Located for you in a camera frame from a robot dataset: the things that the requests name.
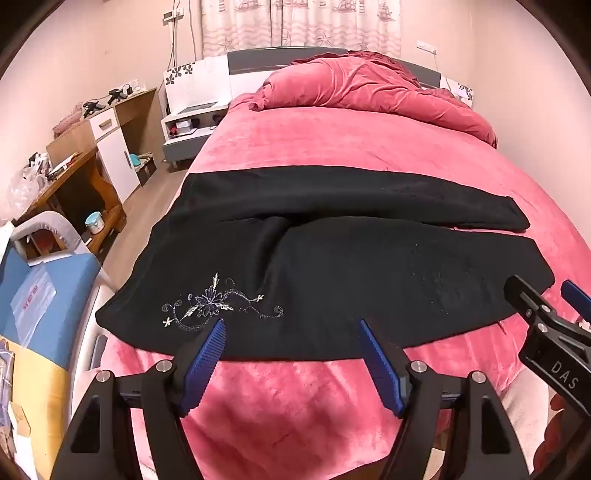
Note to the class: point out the black tool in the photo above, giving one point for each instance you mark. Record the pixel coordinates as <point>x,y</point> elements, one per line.
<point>92,107</point>
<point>117,92</point>

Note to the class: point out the yellow cloth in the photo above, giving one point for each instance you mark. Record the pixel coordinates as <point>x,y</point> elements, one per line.
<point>37,392</point>

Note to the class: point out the grey padded rail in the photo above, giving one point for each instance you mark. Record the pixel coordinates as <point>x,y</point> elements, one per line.
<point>44,224</point>

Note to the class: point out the grey bed headboard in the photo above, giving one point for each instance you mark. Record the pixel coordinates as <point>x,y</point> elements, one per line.
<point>251,62</point>

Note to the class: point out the person's right hand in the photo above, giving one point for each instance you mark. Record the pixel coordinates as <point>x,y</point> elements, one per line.
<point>565,429</point>

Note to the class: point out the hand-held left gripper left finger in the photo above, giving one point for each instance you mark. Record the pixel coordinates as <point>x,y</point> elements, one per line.
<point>206,364</point>

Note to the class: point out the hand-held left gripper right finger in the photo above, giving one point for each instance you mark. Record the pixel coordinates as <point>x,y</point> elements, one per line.
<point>379,364</point>

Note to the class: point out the clear plastic bag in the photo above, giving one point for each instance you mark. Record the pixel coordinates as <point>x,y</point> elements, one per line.
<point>23,189</point>

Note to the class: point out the blue bowl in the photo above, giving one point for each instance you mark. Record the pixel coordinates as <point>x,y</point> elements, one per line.
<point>135,160</point>

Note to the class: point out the pink folded cloth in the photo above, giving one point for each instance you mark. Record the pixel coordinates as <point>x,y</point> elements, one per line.
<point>69,121</point>

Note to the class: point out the white floral headboard panel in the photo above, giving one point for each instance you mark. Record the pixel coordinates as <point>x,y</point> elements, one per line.
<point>194,81</point>
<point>459,90</point>

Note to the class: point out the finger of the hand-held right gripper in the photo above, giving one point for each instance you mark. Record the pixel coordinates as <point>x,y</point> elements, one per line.
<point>524,293</point>
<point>575,295</point>

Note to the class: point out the pink duvet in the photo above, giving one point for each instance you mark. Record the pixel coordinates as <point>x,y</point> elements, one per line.
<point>364,87</point>

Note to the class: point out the white wall socket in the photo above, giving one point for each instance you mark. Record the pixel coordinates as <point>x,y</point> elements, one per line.
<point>173,15</point>
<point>425,45</point>

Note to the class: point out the pink bed with blanket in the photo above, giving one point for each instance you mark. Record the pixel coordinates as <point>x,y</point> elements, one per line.
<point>323,138</point>

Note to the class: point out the grey white nightstand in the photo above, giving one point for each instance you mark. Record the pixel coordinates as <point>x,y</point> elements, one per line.
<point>191,134</point>

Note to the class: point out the patterned curtain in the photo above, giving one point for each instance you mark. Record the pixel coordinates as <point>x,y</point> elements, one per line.
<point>300,23</point>

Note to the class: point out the black embroidered pants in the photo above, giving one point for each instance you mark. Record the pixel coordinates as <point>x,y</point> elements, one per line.
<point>323,258</point>

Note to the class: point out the teal lid tin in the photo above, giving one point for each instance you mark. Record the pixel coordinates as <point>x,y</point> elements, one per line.
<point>95,224</point>

